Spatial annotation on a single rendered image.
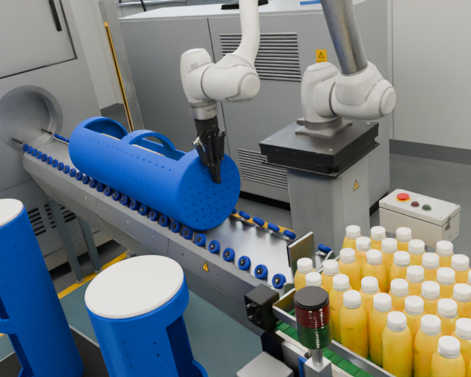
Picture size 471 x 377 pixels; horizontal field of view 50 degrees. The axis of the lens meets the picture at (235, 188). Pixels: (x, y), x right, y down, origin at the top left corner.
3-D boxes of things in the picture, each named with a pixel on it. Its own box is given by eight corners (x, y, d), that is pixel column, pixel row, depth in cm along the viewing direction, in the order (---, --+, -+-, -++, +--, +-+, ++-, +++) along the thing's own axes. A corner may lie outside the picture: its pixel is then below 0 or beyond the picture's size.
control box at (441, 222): (398, 216, 159) (398, 187, 155) (459, 235, 145) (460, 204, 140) (379, 230, 154) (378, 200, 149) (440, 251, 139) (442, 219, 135)
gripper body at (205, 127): (202, 122, 157) (206, 149, 161) (222, 114, 161) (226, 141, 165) (188, 118, 162) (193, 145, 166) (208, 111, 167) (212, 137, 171)
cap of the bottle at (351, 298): (345, 295, 119) (345, 289, 118) (362, 297, 117) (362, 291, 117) (342, 305, 116) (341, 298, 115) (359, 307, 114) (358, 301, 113)
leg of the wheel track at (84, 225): (101, 268, 345) (75, 186, 318) (105, 271, 341) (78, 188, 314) (93, 272, 342) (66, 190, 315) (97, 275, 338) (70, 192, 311)
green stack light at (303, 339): (313, 321, 98) (311, 301, 96) (339, 336, 93) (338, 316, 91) (291, 339, 95) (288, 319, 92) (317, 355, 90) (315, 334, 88)
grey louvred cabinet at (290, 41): (191, 156, 510) (161, 7, 448) (389, 199, 373) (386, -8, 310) (150, 177, 476) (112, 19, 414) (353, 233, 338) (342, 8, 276)
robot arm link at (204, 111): (222, 96, 158) (225, 114, 161) (204, 93, 165) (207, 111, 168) (199, 105, 154) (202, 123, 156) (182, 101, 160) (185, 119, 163)
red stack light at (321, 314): (311, 301, 96) (309, 284, 94) (338, 315, 91) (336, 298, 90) (288, 319, 92) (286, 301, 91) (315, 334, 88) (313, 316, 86)
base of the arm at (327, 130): (309, 118, 225) (309, 106, 223) (353, 123, 211) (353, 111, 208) (285, 132, 214) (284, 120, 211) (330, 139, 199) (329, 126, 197)
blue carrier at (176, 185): (129, 163, 251) (116, 108, 239) (246, 212, 187) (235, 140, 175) (77, 184, 235) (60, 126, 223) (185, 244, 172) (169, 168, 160)
